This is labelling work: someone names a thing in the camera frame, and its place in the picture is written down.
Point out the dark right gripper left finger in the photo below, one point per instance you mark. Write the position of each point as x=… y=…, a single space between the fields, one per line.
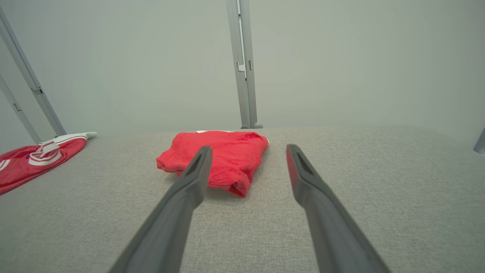
x=178 y=212

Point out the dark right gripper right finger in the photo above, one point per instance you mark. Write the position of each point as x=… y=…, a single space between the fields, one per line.
x=326 y=220

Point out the grey rounded partition foot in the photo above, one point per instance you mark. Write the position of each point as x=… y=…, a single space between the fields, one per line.
x=258 y=125

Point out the red white jersey shirt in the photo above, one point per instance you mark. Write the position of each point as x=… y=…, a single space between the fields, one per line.
x=22 y=170

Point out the red white shorts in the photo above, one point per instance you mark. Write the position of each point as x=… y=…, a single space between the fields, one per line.
x=231 y=151

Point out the grey metal partition post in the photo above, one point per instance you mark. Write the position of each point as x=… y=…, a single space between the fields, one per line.
x=244 y=94
x=19 y=110

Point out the grey slanted frame bars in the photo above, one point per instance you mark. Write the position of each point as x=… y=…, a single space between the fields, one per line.
x=36 y=91

